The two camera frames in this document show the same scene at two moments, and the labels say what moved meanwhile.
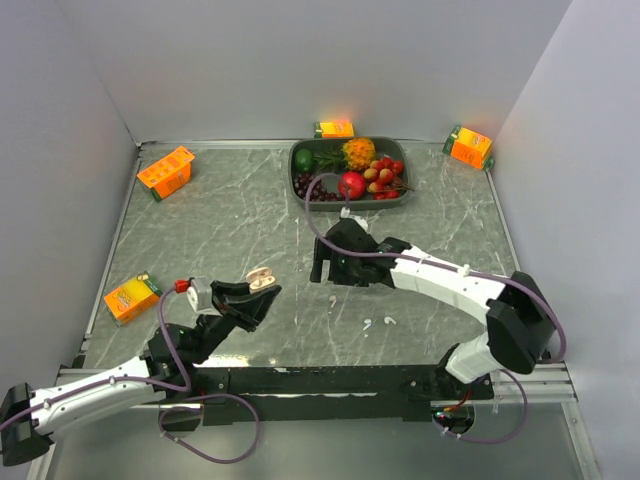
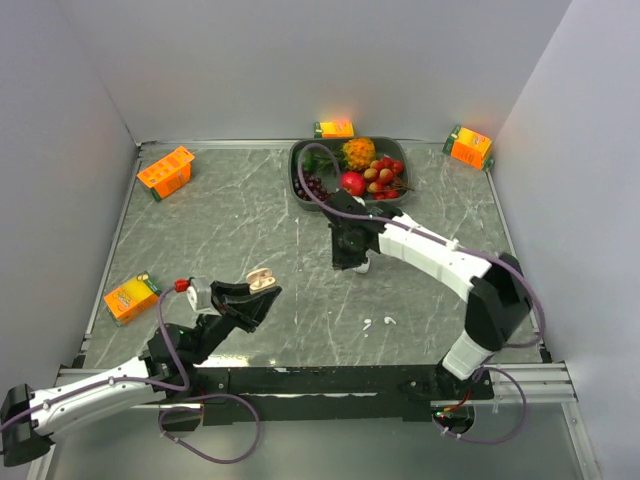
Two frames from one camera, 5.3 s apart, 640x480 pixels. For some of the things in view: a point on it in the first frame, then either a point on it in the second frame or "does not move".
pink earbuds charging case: (260, 278) does not move
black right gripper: (322, 252) → (339, 259)
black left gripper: (232, 299) does not move
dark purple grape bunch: (302, 183) does not move
